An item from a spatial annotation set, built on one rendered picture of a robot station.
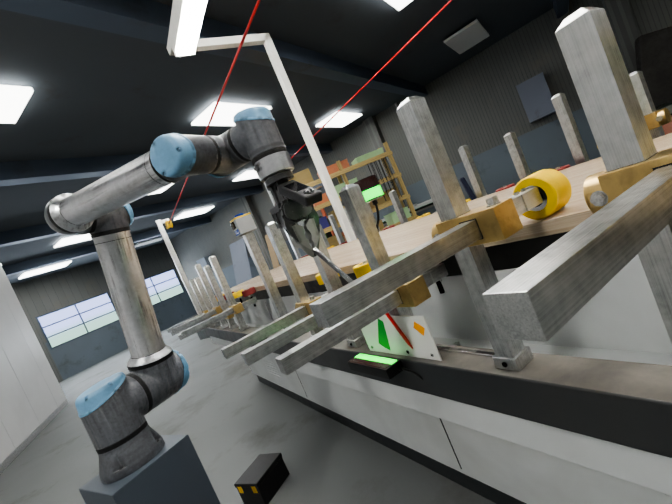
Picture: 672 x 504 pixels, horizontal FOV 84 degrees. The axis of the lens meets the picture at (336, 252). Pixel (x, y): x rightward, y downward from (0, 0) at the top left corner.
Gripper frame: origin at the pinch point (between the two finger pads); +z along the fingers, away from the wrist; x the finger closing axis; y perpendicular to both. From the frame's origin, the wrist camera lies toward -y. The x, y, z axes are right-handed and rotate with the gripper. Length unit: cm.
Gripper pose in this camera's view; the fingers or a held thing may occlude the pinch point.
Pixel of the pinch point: (314, 251)
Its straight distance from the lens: 89.9
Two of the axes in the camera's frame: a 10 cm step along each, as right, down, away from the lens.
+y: -4.8, 1.4, 8.6
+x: -7.9, 3.7, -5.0
